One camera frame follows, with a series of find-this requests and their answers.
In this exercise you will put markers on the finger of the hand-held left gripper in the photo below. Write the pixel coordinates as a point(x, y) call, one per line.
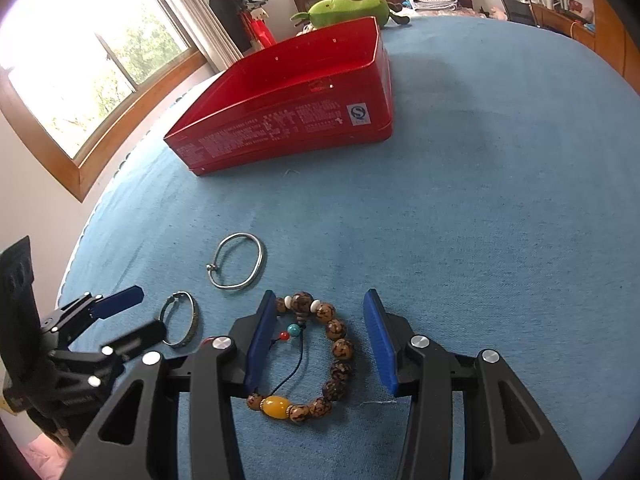
point(120, 301)
point(147, 332)

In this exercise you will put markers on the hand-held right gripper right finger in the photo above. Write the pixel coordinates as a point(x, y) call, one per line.
point(382, 345)

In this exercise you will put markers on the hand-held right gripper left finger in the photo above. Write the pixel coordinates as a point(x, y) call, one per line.
point(262, 340)

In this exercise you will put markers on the dark metal bangle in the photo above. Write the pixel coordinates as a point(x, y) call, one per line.
point(189, 337)

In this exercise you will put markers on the red tin box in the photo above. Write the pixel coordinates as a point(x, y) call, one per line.
point(275, 130)

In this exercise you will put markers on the silver open bangle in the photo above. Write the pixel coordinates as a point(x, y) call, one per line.
point(212, 269)

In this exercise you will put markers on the pink cloth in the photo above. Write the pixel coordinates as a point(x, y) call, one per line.
point(40, 455)

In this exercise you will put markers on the beige curtain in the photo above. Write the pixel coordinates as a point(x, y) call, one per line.
point(215, 35)

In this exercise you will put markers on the red bag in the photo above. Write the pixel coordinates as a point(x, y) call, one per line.
point(260, 32)

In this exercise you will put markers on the coat rack with clothes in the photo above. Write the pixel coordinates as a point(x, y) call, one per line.
point(225, 10)

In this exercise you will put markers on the green plush toy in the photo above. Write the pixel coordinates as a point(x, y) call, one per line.
point(345, 7)

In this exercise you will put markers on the folded blankets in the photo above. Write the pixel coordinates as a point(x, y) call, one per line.
point(432, 1)

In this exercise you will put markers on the pink plush toy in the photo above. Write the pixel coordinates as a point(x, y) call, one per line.
point(496, 12)

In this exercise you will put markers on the black office chair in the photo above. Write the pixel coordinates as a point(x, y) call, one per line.
point(517, 5)

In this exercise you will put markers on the wooden desk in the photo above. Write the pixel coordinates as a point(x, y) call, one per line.
point(580, 32)

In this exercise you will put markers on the wooden wardrobe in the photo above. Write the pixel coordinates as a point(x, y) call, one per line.
point(620, 45)

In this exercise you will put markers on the large wooden frame window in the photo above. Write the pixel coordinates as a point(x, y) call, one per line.
point(75, 60)

